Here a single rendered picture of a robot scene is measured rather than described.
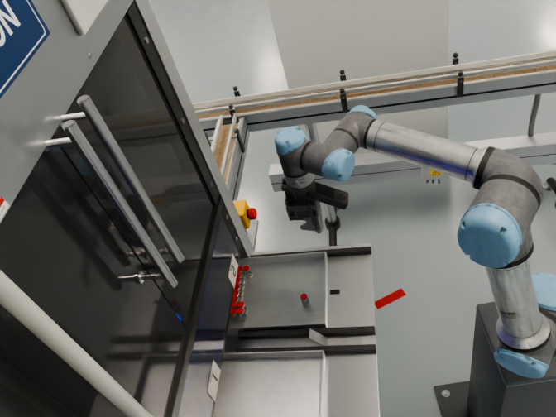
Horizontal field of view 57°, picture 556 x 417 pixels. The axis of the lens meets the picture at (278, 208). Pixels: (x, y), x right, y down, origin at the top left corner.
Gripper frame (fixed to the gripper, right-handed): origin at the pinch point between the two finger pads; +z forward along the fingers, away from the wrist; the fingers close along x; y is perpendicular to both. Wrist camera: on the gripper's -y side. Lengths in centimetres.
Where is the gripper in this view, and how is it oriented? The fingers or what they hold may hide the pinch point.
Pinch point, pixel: (321, 228)
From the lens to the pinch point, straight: 146.1
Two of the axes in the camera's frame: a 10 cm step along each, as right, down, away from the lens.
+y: -9.7, 0.9, 2.2
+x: -0.9, 7.4, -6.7
